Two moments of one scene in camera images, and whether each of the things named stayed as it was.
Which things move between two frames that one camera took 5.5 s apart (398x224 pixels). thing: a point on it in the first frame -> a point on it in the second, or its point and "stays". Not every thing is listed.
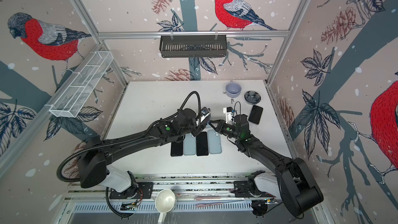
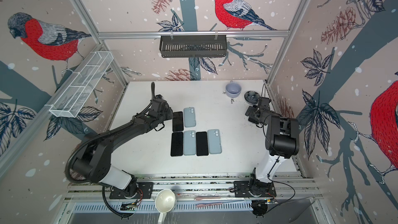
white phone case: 214,142 stays
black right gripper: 222,126 -> 255,109
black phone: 176,149 stays
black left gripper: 199,128 -> 169,112
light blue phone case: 189,144 stays
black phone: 201,143 stays
